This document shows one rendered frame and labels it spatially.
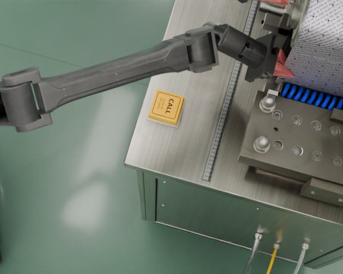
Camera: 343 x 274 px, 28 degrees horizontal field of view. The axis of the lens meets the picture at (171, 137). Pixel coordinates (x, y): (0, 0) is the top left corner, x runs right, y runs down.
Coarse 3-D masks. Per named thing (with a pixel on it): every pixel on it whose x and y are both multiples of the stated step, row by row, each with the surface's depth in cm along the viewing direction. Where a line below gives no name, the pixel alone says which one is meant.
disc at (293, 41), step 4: (308, 0) 128; (308, 4) 128; (304, 12) 129; (304, 16) 129; (300, 24) 130; (300, 28) 130; (300, 32) 131; (296, 36) 132; (292, 40) 137; (296, 40) 132; (292, 44) 134
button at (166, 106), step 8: (160, 96) 165; (168, 96) 165; (176, 96) 165; (152, 104) 164; (160, 104) 164; (168, 104) 164; (176, 104) 164; (152, 112) 163; (160, 112) 163; (168, 112) 164; (176, 112) 164; (160, 120) 165; (168, 120) 163; (176, 120) 163
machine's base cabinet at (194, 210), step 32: (160, 192) 186; (192, 192) 174; (160, 224) 238; (192, 224) 220; (224, 224) 204; (256, 224) 190; (288, 224) 177; (320, 224) 165; (288, 256) 227; (320, 256) 211
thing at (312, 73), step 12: (288, 60) 144; (300, 60) 142; (312, 60) 141; (324, 60) 139; (300, 72) 148; (312, 72) 146; (324, 72) 145; (336, 72) 143; (300, 84) 154; (312, 84) 152; (324, 84) 150; (336, 84) 149; (336, 96) 155
